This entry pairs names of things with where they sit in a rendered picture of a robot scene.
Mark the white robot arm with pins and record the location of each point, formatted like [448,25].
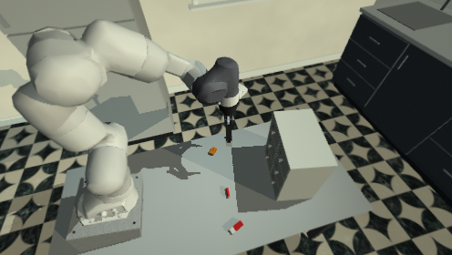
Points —
[68,73]

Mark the small grey chest of drawers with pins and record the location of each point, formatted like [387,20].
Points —
[309,156]

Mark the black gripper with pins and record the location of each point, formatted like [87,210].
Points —
[228,113]

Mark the grey drawer front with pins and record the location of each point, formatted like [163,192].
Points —
[268,156]
[278,173]
[275,132]
[274,183]
[271,146]
[283,160]

